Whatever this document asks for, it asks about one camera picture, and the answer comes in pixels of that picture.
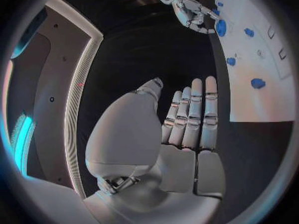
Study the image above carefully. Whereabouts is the blue block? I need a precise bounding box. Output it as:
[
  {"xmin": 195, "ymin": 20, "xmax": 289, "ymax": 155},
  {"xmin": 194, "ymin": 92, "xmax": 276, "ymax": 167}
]
[{"xmin": 250, "ymin": 78, "xmax": 267, "ymax": 89}]

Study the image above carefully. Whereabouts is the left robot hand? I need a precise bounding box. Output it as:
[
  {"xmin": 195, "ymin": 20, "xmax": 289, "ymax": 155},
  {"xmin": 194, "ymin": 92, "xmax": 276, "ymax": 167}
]
[{"xmin": 83, "ymin": 75, "xmax": 227, "ymax": 224}]

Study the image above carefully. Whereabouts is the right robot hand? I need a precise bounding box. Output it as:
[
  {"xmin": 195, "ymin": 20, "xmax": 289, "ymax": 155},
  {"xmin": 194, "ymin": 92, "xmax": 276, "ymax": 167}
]
[{"xmin": 172, "ymin": 0, "xmax": 221, "ymax": 34}]

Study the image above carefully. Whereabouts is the blue gear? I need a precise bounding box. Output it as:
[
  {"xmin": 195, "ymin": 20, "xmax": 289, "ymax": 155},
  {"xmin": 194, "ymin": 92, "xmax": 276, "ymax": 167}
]
[{"xmin": 215, "ymin": 19, "xmax": 228, "ymax": 37}]

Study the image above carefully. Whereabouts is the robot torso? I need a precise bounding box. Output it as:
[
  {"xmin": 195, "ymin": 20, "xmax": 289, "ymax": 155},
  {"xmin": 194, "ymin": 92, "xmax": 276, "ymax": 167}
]
[{"xmin": 6, "ymin": 0, "xmax": 105, "ymax": 199}]

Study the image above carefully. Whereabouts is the white task board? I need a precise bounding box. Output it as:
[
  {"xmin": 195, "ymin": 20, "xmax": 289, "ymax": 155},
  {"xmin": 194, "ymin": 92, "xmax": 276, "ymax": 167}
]
[{"xmin": 209, "ymin": 0, "xmax": 296, "ymax": 123}]

